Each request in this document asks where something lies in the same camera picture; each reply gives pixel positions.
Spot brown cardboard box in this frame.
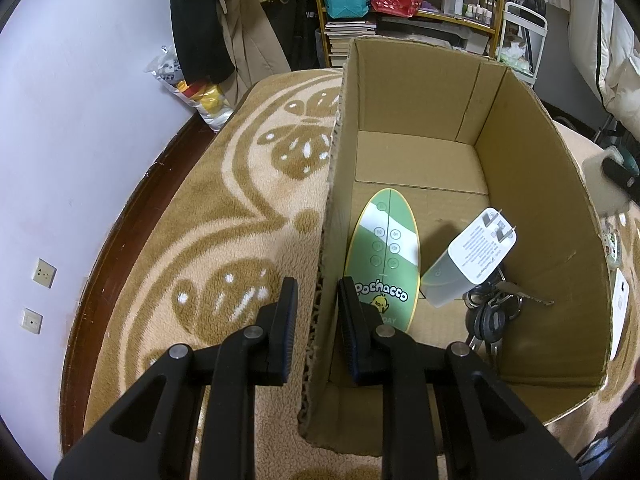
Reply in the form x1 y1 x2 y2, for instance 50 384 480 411
298 37 612 456

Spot black key bunch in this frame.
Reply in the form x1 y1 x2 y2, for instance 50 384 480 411
462 266 554 367

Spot green Pochacco oval fan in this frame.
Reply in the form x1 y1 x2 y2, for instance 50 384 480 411
344 188 421 332

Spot white power adapter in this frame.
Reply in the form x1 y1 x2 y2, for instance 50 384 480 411
421 207 518 308

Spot beige patterned carpet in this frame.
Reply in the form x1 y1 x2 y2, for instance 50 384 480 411
85 70 639 479

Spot cartoon round pouch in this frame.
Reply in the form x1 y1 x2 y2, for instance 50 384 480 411
601 229 622 270

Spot plastic bag with snacks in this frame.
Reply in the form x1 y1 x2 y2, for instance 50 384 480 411
144 46 233 132

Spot stack of books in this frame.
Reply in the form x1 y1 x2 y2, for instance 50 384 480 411
324 20 376 68

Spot white metal trolley cart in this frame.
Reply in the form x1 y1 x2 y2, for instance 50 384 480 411
497 1 548 87

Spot white bottles on shelf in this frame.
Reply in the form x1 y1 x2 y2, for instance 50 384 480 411
440 0 492 25

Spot wooden bookshelf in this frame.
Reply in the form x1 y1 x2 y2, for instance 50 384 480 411
316 0 506 67

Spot cream down coat on chair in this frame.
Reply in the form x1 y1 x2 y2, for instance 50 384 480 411
568 0 640 136

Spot beige trench coat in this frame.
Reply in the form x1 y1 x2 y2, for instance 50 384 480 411
217 0 291 107

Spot black hanging coat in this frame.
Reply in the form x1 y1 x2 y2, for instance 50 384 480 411
169 0 235 84

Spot lower wall socket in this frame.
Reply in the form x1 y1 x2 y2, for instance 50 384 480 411
21 309 43 335

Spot wall socket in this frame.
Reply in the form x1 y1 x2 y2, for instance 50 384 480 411
32 259 56 288
21 309 43 335

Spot upper wall socket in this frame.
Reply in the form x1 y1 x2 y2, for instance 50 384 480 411
32 259 56 288

